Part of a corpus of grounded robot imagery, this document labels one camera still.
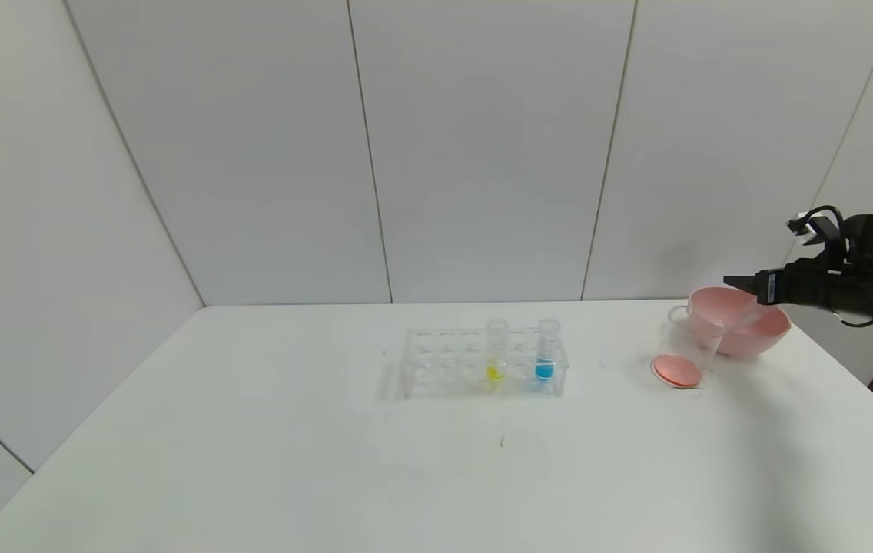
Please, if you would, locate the pink bowl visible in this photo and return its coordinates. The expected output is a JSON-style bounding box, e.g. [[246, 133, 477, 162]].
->
[[685, 287, 792, 359]]

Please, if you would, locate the test tube with yellow pigment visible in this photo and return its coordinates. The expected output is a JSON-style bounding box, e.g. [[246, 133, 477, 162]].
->
[[485, 320, 509, 386]]

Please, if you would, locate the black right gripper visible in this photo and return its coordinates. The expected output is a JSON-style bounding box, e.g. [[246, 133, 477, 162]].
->
[[723, 258, 839, 310]]

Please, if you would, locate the test tube with blue pigment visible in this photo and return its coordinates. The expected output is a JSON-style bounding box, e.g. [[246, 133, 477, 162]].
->
[[535, 320, 562, 384]]

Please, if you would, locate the clear glass beaker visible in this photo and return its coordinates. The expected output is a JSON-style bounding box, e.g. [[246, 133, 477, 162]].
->
[[651, 306, 724, 391]]

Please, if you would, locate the clear plastic test tube rack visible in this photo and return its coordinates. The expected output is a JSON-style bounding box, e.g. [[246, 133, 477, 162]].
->
[[400, 328, 569, 401]]

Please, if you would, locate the black camera cable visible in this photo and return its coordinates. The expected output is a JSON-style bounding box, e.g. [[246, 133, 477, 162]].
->
[[804, 205, 850, 248]]

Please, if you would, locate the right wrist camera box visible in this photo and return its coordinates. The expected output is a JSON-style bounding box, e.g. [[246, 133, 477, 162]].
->
[[787, 214, 837, 240]]

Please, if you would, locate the test tube with red pigment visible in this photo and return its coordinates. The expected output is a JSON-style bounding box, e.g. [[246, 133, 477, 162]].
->
[[702, 298, 766, 336]]

